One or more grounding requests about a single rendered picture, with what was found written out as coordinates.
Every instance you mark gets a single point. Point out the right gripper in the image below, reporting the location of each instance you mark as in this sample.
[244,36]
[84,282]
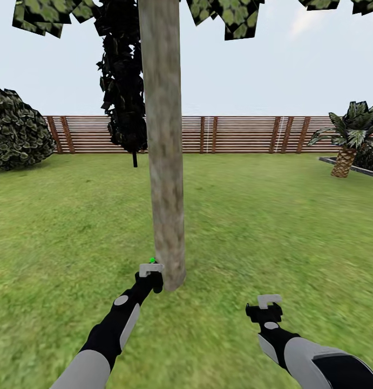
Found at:
[256,313]

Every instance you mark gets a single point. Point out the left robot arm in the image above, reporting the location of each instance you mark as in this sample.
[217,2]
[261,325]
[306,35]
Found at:
[91,367]

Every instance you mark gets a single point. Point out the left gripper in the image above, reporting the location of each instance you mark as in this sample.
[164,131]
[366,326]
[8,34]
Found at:
[155,279]

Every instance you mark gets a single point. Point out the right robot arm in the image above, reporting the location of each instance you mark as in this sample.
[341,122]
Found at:
[313,366]

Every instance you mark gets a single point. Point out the pesticide atomizer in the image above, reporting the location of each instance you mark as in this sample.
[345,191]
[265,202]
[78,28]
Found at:
[155,289]

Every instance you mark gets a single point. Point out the tree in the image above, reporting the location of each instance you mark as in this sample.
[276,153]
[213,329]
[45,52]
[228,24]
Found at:
[121,80]
[159,23]

